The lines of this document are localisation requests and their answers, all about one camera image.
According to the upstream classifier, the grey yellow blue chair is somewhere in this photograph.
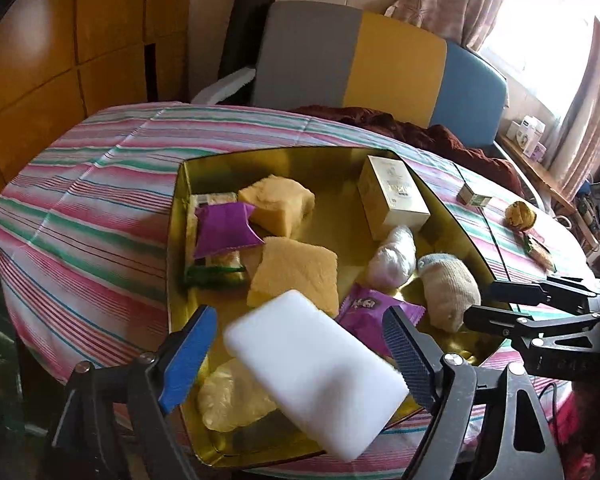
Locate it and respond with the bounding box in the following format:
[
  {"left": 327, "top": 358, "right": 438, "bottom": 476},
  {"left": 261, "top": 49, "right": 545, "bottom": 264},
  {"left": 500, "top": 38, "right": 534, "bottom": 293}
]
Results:
[{"left": 190, "top": 0, "right": 546, "bottom": 206}]

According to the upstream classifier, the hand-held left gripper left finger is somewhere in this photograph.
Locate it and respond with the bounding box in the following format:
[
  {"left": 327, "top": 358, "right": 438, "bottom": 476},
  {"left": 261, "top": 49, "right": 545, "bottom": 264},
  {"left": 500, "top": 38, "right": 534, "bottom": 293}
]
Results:
[{"left": 50, "top": 304, "right": 219, "bottom": 480}]

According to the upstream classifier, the cream sock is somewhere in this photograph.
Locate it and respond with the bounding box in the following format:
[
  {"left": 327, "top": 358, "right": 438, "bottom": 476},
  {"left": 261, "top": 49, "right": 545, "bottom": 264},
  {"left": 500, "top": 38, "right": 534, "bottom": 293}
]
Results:
[{"left": 416, "top": 252, "right": 482, "bottom": 333}]

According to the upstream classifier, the dark red blanket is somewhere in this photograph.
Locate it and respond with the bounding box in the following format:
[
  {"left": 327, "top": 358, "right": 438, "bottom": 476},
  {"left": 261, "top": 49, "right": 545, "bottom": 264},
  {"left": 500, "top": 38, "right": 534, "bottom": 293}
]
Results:
[{"left": 292, "top": 105, "right": 526, "bottom": 198}]

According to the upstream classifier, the purple snack packet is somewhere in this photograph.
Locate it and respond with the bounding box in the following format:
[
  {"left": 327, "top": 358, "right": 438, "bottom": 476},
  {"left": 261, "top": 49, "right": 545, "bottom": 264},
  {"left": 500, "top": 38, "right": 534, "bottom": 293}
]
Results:
[
  {"left": 336, "top": 282, "right": 427, "bottom": 361},
  {"left": 192, "top": 202, "right": 265, "bottom": 261}
]

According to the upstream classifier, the wooden wardrobe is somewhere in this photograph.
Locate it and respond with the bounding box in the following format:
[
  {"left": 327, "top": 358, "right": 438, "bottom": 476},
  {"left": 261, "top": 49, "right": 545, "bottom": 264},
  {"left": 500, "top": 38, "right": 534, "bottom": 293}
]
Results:
[{"left": 0, "top": 0, "right": 196, "bottom": 211}]

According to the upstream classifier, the flat yellow sponge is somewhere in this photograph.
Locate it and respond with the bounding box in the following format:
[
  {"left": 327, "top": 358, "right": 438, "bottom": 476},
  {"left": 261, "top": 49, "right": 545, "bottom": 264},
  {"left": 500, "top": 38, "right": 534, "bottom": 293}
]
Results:
[{"left": 246, "top": 236, "right": 340, "bottom": 318}]

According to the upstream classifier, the white plastic bag ball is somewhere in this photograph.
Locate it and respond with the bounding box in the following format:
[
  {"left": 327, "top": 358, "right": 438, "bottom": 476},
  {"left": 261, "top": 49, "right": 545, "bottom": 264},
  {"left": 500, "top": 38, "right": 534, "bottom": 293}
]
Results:
[{"left": 367, "top": 225, "right": 416, "bottom": 288}]

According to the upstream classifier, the white printed box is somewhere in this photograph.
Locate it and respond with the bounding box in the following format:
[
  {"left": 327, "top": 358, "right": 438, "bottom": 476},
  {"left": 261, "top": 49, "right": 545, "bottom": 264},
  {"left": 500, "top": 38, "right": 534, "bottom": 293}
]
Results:
[{"left": 520, "top": 116, "right": 547, "bottom": 143}]

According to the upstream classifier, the pale yellow plastic bag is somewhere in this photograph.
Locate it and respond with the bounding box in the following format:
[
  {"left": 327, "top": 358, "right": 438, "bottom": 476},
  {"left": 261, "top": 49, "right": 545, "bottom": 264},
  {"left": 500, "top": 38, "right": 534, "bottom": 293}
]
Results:
[{"left": 196, "top": 357, "right": 281, "bottom": 433}]

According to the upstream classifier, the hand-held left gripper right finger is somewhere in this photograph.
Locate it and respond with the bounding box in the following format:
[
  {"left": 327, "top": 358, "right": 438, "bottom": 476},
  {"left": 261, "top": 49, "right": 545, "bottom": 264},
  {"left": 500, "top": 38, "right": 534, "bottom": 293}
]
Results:
[{"left": 381, "top": 306, "right": 566, "bottom": 480}]

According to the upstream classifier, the thick yellow sponge block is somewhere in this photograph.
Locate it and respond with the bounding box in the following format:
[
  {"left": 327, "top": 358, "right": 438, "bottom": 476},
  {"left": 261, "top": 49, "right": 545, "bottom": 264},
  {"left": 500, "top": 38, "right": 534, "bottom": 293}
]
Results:
[{"left": 237, "top": 174, "right": 317, "bottom": 238}]

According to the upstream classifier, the green cracker packet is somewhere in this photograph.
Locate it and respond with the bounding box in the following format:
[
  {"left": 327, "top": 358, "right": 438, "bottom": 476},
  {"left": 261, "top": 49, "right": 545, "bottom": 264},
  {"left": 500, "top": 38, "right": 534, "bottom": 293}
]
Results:
[
  {"left": 522, "top": 232, "right": 556, "bottom": 267},
  {"left": 182, "top": 192, "right": 248, "bottom": 291}
]

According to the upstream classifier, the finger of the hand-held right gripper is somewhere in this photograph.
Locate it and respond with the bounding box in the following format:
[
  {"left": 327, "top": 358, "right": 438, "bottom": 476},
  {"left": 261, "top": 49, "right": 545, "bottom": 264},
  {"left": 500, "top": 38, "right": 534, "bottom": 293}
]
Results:
[
  {"left": 462, "top": 304, "right": 600, "bottom": 345},
  {"left": 484, "top": 276, "right": 600, "bottom": 312}
]

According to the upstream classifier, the white foam block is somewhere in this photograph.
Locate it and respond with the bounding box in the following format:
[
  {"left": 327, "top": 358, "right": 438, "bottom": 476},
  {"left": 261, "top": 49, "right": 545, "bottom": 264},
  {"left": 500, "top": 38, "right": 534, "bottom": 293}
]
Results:
[{"left": 222, "top": 289, "right": 411, "bottom": 462}]

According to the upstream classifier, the small white green box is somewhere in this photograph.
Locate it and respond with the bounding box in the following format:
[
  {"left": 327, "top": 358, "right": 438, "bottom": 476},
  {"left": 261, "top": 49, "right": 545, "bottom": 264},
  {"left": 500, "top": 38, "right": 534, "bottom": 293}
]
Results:
[{"left": 456, "top": 182, "right": 493, "bottom": 208}]

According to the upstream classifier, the gold tin box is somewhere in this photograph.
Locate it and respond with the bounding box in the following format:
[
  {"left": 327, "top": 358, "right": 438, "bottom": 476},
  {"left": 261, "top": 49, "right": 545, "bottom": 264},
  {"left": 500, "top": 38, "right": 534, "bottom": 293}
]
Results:
[{"left": 166, "top": 146, "right": 518, "bottom": 467}]

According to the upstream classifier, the window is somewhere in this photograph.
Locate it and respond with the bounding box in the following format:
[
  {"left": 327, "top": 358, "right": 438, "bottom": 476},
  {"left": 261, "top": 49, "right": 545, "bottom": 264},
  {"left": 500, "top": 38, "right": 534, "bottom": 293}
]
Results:
[{"left": 480, "top": 0, "right": 600, "bottom": 121}]

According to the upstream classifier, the cream carton box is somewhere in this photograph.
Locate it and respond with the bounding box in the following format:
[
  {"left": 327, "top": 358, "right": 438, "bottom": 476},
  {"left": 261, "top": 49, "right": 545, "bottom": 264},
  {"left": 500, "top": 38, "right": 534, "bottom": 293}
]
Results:
[{"left": 356, "top": 155, "right": 431, "bottom": 241}]

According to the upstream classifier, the wooden desk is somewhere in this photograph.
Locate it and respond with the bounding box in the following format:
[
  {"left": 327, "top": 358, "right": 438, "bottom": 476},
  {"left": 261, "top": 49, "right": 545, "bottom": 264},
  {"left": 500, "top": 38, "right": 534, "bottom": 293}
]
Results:
[{"left": 497, "top": 132, "right": 581, "bottom": 221}]

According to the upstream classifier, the black rolled mat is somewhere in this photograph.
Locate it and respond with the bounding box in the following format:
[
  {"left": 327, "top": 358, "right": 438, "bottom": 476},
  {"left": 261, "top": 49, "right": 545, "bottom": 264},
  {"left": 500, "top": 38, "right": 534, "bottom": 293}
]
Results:
[{"left": 217, "top": 0, "right": 280, "bottom": 78}]

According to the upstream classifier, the red cloth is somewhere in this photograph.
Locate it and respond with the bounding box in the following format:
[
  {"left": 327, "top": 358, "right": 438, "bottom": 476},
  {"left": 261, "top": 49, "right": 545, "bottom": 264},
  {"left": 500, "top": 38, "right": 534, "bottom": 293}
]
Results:
[{"left": 550, "top": 390, "right": 600, "bottom": 480}]

